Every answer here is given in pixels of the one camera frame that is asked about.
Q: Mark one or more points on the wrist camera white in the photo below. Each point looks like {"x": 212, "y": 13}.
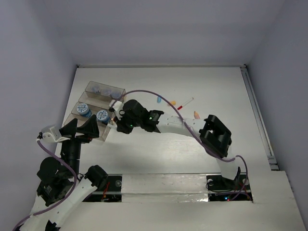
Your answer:
{"x": 51, "y": 134}
{"x": 115, "y": 106}

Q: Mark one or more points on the clear bead cup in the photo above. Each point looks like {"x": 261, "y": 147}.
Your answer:
{"x": 106, "y": 92}
{"x": 116, "y": 94}
{"x": 96, "y": 89}

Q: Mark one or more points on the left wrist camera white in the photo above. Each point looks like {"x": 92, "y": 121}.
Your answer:
{"x": 51, "y": 134}

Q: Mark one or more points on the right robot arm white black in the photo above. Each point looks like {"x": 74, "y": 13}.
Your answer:
{"x": 211, "y": 133}

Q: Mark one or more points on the red tipped white pen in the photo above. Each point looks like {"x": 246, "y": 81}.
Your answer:
{"x": 185, "y": 103}

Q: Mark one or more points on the black white pen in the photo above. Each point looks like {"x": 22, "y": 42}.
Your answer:
{"x": 112, "y": 125}

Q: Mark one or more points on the orange highlighter marker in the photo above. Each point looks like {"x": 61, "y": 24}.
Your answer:
{"x": 196, "y": 115}

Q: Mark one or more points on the aluminium rail right side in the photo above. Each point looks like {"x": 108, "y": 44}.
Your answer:
{"x": 259, "y": 120}

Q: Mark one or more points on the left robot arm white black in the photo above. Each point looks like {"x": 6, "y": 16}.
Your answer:
{"x": 62, "y": 188}

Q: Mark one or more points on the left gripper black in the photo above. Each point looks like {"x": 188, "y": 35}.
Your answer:
{"x": 90, "y": 128}

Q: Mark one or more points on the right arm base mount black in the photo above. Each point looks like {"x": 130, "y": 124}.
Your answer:
{"x": 221, "y": 189}

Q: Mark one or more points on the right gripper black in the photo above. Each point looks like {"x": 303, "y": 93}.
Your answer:
{"x": 121, "y": 127}

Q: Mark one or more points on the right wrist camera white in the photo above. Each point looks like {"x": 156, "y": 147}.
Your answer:
{"x": 115, "y": 106}

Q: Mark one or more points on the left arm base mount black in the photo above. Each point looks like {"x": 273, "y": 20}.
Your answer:
{"x": 110, "y": 193}

